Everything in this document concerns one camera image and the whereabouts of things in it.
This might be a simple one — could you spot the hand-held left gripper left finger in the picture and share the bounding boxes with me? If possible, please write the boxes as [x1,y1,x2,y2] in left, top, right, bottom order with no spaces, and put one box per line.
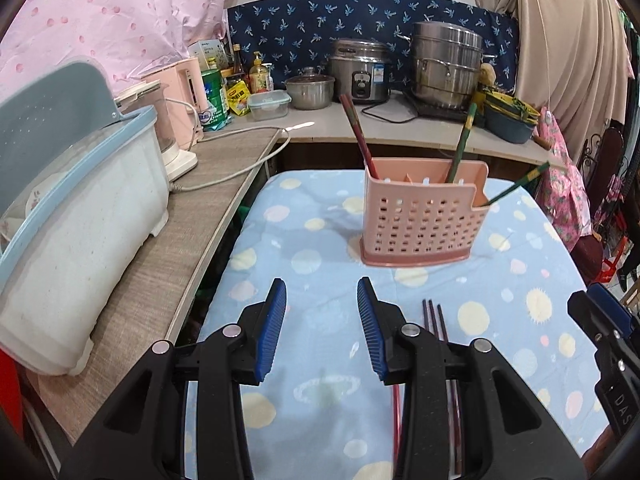
[60,277,289,480]

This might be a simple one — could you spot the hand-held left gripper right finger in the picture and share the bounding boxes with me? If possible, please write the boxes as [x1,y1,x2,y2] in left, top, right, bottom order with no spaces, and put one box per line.
[355,276,587,480]

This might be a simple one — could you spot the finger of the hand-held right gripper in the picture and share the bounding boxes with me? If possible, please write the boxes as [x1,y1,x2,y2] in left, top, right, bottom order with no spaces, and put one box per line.
[567,290,628,363]
[587,283,640,343]

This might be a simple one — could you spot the maroon chopstick with gold band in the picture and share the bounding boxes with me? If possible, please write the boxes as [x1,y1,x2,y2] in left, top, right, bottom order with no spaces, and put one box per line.
[428,299,457,476]
[345,100,380,176]
[436,303,463,476]

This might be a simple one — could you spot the red chopstick with black band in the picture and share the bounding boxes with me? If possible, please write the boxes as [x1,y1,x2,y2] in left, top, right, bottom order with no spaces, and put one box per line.
[339,94,374,177]
[392,383,404,464]

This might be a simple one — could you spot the pink perforated utensil holder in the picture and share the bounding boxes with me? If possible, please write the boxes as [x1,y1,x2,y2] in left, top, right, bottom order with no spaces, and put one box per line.
[361,157,491,267]

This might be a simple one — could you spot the green chopstick with gold band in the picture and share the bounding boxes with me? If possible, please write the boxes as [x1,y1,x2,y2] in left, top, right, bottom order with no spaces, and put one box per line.
[444,101,480,185]
[485,161,551,207]

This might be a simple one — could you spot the red plastic stool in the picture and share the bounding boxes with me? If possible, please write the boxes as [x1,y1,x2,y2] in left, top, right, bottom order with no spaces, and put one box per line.
[597,239,627,284]

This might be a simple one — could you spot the light blue printed tablecloth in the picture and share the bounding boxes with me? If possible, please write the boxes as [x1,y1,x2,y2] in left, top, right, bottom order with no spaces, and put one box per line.
[184,168,617,480]

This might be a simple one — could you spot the grey woodgrain counter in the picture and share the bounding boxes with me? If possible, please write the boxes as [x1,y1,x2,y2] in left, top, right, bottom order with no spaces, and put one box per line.
[22,125,292,443]

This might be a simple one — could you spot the pink floral garment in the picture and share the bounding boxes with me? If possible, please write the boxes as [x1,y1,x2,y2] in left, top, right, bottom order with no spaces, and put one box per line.
[534,105,594,252]

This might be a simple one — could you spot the hanging clothes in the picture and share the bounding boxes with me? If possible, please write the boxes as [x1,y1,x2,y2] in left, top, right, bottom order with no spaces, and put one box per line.
[614,4,640,288]

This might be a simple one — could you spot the beige counter board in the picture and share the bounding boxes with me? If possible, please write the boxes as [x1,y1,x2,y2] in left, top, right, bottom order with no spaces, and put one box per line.
[200,92,570,172]

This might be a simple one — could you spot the stacked dark blue basins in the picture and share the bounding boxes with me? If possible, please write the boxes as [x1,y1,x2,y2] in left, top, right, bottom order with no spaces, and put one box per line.
[481,89,542,144]

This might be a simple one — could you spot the white dish box blue lid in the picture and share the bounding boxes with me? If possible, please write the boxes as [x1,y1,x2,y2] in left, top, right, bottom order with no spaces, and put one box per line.
[0,60,172,377]

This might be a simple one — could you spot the clear food container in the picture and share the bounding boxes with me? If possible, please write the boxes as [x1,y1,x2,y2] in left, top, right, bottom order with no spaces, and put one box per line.
[247,90,291,122]

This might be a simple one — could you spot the black induction cooktop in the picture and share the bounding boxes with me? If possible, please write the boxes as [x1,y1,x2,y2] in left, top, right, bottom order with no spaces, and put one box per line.
[401,87,482,122]

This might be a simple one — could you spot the yellow snack packet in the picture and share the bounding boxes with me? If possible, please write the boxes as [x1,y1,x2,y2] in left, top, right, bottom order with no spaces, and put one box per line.
[224,82,251,117]

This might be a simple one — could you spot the green tin can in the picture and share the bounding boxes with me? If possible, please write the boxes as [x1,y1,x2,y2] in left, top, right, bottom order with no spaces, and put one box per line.
[199,67,231,129]

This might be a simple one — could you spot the small steel pot with lid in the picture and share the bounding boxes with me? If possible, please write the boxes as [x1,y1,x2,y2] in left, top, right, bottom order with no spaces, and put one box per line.
[284,67,336,110]

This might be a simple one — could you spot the yellow oil bottle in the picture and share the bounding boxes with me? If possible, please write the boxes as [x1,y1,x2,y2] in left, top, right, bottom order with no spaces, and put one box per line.
[248,51,274,94]

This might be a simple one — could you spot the silver rice cooker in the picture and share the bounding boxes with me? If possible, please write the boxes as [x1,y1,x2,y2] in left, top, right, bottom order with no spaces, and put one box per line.
[327,38,394,105]

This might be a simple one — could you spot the pink electric kettle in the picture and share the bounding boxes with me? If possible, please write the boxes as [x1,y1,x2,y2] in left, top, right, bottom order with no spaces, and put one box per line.
[142,57,209,134]

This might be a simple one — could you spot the beige curtain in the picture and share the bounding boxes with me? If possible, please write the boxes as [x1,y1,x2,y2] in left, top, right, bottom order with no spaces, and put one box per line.
[474,0,632,163]

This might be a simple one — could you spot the stainless steel steamer pot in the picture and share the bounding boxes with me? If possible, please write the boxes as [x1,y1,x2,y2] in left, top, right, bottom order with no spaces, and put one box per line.
[409,20,486,111]

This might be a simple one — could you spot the white carton box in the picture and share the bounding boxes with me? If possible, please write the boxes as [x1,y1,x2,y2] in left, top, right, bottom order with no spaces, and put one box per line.
[187,39,226,71]

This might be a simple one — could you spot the navy leaf print cloth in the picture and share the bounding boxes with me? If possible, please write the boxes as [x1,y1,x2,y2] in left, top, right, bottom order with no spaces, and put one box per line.
[227,0,522,97]

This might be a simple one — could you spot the pink floral curtain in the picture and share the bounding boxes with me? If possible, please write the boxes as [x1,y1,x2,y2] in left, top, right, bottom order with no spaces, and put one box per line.
[0,0,253,113]

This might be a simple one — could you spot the white power cord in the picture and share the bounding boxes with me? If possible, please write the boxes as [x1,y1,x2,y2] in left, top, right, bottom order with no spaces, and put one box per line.
[169,126,292,194]

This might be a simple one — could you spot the white cord with switch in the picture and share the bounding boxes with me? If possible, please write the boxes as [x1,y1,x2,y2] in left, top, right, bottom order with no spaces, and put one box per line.
[529,0,557,127]

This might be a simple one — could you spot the black power cord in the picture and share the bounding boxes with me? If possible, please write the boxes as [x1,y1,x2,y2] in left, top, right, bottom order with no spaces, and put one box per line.
[359,102,417,124]

